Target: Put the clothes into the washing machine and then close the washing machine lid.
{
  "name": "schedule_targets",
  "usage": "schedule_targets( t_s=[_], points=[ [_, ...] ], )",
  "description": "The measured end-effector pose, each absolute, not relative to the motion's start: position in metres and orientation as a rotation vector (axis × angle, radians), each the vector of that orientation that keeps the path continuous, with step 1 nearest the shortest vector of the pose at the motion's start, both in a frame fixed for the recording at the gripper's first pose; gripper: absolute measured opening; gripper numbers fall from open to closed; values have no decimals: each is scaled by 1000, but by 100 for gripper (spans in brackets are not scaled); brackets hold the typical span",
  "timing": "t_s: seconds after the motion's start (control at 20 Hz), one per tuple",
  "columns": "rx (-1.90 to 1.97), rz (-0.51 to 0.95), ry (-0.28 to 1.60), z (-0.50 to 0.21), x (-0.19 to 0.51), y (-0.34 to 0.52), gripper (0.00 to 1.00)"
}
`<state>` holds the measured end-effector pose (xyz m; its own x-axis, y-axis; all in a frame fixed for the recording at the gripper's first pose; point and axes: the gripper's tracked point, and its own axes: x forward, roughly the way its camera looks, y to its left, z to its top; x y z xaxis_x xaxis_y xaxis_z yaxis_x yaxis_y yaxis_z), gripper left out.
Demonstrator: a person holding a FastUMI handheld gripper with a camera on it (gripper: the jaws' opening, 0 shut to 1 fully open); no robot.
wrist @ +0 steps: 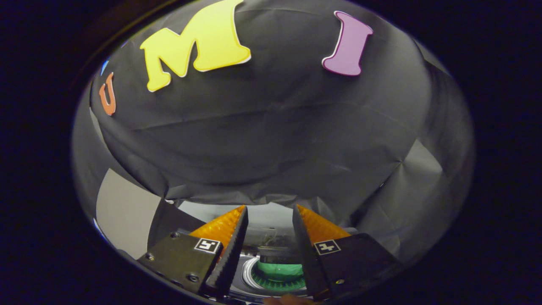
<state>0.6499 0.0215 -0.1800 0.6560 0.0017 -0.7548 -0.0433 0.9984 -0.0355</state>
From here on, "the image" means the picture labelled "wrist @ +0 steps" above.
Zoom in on green polo shirt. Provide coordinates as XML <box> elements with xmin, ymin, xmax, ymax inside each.
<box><xmin>255</xmin><ymin>261</ymin><xmax>305</xmax><ymax>283</ymax></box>

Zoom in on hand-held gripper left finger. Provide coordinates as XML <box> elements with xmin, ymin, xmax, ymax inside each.
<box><xmin>138</xmin><ymin>205</ymin><xmax>249</xmax><ymax>297</ymax></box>

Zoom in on grey cabinet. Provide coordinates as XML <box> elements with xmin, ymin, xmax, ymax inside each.
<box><xmin>95</xmin><ymin>168</ymin><xmax>205</xmax><ymax>260</ymax></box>

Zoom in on black backdrop cloth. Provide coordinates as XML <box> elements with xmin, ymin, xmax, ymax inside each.
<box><xmin>71</xmin><ymin>0</ymin><xmax>475</xmax><ymax>265</ymax></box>

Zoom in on dark washing machine lid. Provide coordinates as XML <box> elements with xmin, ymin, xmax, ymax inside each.
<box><xmin>231</xmin><ymin>244</ymin><xmax>310</xmax><ymax>297</ymax></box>

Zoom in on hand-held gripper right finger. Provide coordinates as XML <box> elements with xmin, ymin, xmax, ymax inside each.
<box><xmin>293</xmin><ymin>204</ymin><xmax>401</xmax><ymax>302</ymax></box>

